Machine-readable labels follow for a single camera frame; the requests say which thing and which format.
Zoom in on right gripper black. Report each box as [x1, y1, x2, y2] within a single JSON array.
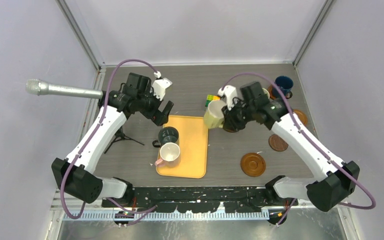
[[222, 98, 256, 131]]

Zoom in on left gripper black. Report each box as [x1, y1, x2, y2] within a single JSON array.
[[137, 84, 173, 126]]

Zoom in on cream yellow mug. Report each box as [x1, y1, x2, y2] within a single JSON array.
[[203, 100, 227, 129]]

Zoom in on light green mug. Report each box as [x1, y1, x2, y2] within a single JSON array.
[[262, 88, 271, 99]]

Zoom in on yellow tray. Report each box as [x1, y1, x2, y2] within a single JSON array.
[[156, 115, 209, 179]]

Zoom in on brown wooden coaster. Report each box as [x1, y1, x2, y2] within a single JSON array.
[[267, 85, 276, 100], [293, 109, 308, 126], [240, 152, 267, 177]]

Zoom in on dark walnut coaster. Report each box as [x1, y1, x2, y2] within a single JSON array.
[[268, 134, 289, 152]]

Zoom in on navy blue mug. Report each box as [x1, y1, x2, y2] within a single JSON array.
[[274, 76, 294, 99]]

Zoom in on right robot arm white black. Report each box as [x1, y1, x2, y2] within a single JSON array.
[[217, 81, 360, 212]]

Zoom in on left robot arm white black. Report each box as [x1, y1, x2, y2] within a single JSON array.
[[51, 73, 174, 207]]

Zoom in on dark green mug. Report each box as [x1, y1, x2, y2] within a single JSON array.
[[152, 126, 180, 148]]

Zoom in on colourful toy brick block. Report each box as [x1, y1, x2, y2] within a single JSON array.
[[205, 94, 221, 107]]

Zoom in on black microphone tripod stand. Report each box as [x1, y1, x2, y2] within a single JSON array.
[[103, 127, 145, 154]]

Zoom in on pink white mug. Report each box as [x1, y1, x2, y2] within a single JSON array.
[[154, 142, 181, 168]]

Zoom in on silver microphone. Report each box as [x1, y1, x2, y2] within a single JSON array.
[[25, 79, 104, 100]]

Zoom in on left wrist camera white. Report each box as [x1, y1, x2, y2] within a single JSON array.
[[152, 78, 173, 102]]

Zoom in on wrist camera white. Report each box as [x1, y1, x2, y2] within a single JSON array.
[[152, 78, 173, 102], [217, 85, 238, 111]]

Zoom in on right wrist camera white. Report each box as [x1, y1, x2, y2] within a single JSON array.
[[217, 85, 238, 111]]

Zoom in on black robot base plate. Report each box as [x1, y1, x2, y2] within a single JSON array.
[[101, 186, 293, 214]]

